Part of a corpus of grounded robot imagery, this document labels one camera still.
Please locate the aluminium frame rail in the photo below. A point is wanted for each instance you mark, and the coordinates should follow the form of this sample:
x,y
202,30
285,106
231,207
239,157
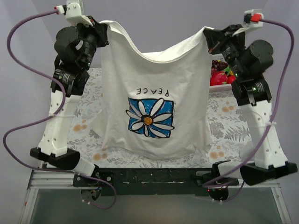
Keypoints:
x,y
50,180

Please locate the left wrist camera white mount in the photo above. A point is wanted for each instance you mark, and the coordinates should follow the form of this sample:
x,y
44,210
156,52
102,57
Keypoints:
x,y
74,13

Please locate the dark red toy grapes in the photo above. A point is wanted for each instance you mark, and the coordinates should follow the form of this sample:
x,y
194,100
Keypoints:
x,y
218,65

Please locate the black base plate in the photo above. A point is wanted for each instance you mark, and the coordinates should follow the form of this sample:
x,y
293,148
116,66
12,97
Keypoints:
x,y
149,181

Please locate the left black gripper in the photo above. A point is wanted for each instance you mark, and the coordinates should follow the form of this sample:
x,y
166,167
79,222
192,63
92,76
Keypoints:
x,y
100,32

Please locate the red toy apple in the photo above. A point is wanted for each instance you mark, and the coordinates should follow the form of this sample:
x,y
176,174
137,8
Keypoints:
x,y
231,79

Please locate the floral patterned table mat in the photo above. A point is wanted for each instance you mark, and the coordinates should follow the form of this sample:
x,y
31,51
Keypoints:
x,y
228,129

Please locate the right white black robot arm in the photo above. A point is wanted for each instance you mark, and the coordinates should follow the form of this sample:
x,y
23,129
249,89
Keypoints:
x,y
267,160

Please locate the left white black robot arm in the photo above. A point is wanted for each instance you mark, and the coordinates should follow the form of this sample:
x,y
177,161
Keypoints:
x,y
76,46

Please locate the white plastic fruit basket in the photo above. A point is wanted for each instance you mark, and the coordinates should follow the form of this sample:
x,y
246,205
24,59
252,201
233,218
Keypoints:
x,y
228,72

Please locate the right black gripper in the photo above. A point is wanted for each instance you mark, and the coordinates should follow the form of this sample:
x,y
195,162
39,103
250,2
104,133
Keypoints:
x,y
214,38

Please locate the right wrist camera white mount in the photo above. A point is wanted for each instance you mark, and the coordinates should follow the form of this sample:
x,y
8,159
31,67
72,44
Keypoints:
x,y
252,21

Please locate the white t-shirt with daisy print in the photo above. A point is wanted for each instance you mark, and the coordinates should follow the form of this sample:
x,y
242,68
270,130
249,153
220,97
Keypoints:
x,y
154,104

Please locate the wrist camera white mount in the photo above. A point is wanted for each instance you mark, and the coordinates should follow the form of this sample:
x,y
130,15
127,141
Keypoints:
x,y
252,21
74,13

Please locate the pink toy dragon fruit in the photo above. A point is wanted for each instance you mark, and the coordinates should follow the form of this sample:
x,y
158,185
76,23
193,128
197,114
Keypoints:
x,y
218,78

